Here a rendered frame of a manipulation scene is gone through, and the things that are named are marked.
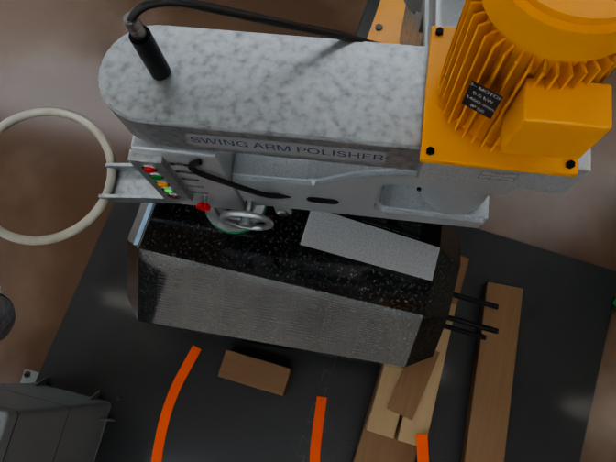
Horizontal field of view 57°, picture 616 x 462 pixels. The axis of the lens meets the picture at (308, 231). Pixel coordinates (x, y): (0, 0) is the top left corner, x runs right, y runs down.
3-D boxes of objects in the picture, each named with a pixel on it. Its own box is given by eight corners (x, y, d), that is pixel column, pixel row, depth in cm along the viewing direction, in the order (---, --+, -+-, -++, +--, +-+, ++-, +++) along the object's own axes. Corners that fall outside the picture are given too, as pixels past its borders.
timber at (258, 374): (223, 376, 260) (217, 376, 248) (230, 350, 263) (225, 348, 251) (285, 395, 256) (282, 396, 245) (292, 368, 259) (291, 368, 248)
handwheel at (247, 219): (280, 202, 165) (275, 185, 151) (275, 236, 163) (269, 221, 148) (229, 196, 166) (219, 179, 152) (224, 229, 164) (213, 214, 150)
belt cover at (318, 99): (559, 92, 126) (592, 49, 109) (557, 200, 119) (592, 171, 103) (137, 55, 133) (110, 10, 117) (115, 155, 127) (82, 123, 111)
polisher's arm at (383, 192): (476, 174, 171) (529, 95, 124) (472, 248, 166) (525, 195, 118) (236, 150, 177) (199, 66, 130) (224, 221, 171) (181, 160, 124)
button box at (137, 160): (193, 192, 156) (163, 152, 129) (192, 202, 155) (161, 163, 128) (165, 189, 157) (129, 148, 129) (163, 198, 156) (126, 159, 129)
